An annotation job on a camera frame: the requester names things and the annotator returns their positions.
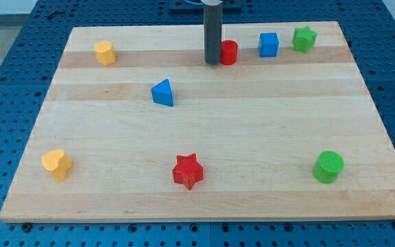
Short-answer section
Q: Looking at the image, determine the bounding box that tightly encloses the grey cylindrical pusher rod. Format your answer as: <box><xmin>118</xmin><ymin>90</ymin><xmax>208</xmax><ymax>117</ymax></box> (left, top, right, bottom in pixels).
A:
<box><xmin>203</xmin><ymin>0</ymin><xmax>223</xmax><ymax>64</ymax></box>

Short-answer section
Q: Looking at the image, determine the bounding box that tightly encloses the blue cube block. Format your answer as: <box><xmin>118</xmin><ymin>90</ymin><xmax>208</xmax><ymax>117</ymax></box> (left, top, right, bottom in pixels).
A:
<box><xmin>258</xmin><ymin>33</ymin><xmax>279</xmax><ymax>57</ymax></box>

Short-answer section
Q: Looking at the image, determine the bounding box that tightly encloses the green star block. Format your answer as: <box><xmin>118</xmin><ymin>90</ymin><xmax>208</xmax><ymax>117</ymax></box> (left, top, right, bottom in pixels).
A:
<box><xmin>292</xmin><ymin>26</ymin><xmax>318</xmax><ymax>53</ymax></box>

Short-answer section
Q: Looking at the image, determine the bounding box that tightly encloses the red star block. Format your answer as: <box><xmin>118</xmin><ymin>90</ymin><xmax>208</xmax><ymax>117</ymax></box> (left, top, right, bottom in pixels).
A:
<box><xmin>172</xmin><ymin>153</ymin><xmax>204</xmax><ymax>190</ymax></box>

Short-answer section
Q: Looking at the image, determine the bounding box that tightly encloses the red cylinder block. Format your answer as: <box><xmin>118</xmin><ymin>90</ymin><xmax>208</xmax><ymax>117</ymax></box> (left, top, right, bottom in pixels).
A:
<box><xmin>220</xmin><ymin>40</ymin><xmax>238</xmax><ymax>65</ymax></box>

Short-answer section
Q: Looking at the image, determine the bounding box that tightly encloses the blue triangle block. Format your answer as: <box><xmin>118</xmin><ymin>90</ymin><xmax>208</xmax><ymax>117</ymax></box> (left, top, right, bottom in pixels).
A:
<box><xmin>151</xmin><ymin>79</ymin><xmax>174</xmax><ymax>106</ymax></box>

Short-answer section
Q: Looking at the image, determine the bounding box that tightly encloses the yellow hexagon block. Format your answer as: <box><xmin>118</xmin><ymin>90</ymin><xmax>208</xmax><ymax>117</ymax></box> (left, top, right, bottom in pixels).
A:
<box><xmin>94</xmin><ymin>40</ymin><xmax>117</xmax><ymax>66</ymax></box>

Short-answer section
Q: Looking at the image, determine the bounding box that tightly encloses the wooden board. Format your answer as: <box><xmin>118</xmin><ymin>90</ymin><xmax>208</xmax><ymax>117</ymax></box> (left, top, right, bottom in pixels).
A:
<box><xmin>0</xmin><ymin>21</ymin><xmax>395</xmax><ymax>223</ymax></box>

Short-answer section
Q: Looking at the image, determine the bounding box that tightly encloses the green cylinder block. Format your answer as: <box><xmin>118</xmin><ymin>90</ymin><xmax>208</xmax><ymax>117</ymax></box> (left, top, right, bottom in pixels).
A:
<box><xmin>312</xmin><ymin>150</ymin><xmax>345</xmax><ymax>184</ymax></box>

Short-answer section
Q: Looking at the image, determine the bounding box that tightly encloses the yellow heart block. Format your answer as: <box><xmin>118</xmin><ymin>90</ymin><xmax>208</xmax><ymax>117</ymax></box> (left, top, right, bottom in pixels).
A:
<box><xmin>41</xmin><ymin>149</ymin><xmax>73</xmax><ymax>182</ymax></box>

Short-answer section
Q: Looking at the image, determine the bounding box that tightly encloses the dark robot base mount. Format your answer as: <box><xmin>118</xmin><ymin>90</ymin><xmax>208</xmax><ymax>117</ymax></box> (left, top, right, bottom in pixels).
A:
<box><xmin>168</xmin><ymin>0</ymin><xmax>243</xmax><ymax>13</ymax></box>

